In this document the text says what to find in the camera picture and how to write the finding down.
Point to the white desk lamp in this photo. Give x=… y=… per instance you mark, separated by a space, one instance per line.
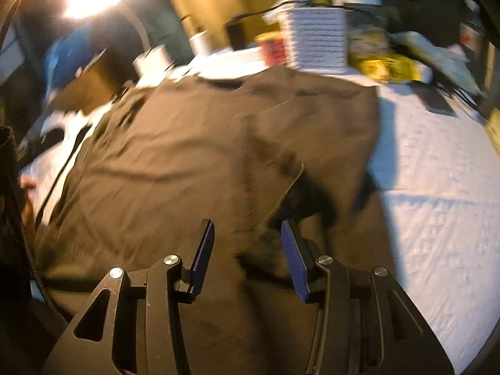
x=153 y=63

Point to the white woven plastic basket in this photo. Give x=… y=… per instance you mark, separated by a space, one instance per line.
x=315 y=38

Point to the black smartphone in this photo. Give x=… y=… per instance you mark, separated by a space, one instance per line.
x=432 y=99

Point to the crumpled tissue pack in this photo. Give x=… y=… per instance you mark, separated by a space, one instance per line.
x=451 y=64

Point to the clear jar white lid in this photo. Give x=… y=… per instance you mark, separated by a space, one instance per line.
x=366 y=28

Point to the white power strip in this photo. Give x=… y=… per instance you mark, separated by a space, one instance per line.
x=224 y=64

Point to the brown t-shirt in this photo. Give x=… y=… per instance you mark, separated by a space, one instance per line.
x=246 y=154

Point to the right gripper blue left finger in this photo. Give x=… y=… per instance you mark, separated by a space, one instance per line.
x=195 y=254

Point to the person's hand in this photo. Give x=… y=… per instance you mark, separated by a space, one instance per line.
x=28 y=184

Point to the red round tin can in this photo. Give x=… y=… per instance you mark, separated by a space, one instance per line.
x=272 y=48

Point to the yellow snack bag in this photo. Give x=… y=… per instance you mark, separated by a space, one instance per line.
x=393 y=68

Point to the black power adapter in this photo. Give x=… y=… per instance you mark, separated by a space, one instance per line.
x=236 y=35

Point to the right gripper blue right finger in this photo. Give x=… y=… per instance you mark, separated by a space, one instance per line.
x=301 y=254

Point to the white charger plug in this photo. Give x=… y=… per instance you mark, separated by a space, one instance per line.
x=200 y=44

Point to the white folded cloth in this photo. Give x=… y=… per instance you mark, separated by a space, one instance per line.
x=51 y=168

